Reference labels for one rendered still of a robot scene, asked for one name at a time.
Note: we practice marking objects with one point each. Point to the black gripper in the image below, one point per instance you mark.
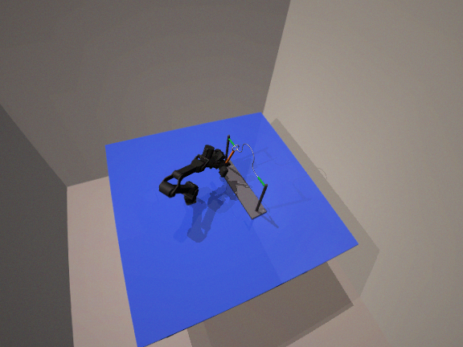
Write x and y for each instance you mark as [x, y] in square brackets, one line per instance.
[222, 167]

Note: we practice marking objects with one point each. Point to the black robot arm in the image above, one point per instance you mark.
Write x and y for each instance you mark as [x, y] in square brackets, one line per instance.
[190, 190]

